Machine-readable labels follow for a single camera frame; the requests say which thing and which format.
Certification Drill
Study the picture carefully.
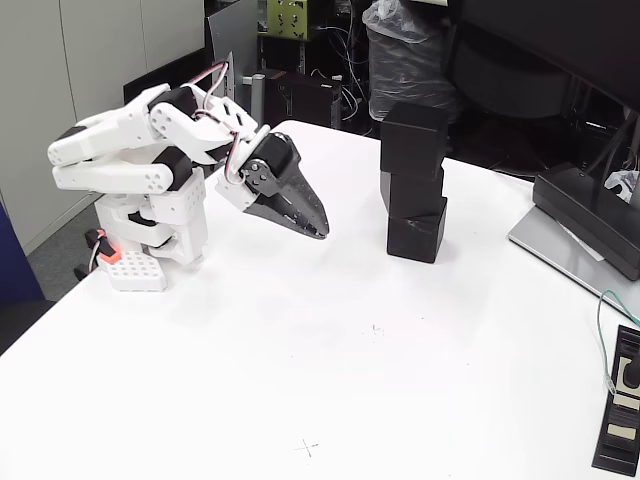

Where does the orange cable connector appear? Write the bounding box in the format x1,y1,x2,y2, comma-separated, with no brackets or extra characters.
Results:
83,228,122,266

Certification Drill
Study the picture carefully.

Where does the black cube with scratch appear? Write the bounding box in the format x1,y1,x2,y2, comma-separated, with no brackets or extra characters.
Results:
386,199,448,265

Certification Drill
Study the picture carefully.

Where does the white crumpled bag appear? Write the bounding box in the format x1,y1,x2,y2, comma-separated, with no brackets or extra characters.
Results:
603,169,640,204

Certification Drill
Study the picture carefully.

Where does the black computer case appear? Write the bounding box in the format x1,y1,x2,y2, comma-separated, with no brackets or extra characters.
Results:
262,69,344,129

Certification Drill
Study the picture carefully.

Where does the yellow-green panel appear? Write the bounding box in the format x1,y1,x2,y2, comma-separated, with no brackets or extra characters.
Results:
266,0,311,40

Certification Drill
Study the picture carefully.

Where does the grey metal cabinet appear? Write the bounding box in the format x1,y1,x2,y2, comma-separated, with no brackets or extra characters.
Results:
0,0,206,256

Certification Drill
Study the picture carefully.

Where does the red white black servo cable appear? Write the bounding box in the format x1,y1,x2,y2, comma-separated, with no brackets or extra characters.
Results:
182,62,271,185

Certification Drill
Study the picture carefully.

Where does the black box on stand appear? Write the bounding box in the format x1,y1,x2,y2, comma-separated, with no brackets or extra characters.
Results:
532,162,640,281

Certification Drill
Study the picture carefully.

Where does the grey computer tower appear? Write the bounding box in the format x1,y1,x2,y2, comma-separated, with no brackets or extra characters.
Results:
204,0,262,136

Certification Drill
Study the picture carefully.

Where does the black slotted holder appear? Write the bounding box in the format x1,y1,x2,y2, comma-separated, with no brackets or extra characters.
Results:
591,324,640,476

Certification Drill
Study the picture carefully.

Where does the bin with clear plastic bag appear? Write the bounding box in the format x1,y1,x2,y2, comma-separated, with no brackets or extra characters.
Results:
362,0,461,125

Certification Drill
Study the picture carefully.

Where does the blue partition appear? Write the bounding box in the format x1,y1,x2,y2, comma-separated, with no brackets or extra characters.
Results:
0,199,46,305

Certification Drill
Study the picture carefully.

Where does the black office chair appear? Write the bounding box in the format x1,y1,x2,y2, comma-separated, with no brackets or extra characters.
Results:
444,24,576,124

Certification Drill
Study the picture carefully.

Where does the green cable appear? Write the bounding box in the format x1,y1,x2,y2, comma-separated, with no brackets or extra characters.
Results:
596,289,640,394

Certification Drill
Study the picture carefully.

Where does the grey metal post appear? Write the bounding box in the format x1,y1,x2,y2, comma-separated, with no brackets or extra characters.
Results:
249,73,266,129

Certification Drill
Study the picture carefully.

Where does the silver monitor stand base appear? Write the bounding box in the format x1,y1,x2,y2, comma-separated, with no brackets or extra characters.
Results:
507,204,640,321

